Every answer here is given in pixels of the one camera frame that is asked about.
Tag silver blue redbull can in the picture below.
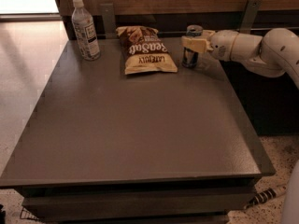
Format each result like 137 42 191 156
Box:
182 25 203 68

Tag right metal bracket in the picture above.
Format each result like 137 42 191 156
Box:
239 0 262 34

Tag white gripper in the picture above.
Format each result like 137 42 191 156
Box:
181 30 238 62

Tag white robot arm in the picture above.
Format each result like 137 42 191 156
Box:
181 25 299 224

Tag left metal bracket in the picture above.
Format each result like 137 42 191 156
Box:
100 3 117 39

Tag metal bracket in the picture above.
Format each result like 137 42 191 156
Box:
100 3 117 39
239 0 262 34

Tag brown chip bag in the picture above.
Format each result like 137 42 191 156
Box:
116 26 178 75

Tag grey drawer cabinet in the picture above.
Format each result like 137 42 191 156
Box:
1 40 274 224

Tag striped black white cable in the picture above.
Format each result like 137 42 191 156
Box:
243 184 288 210

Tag clear plastic water bottle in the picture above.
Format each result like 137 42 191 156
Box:
72 0 101 61

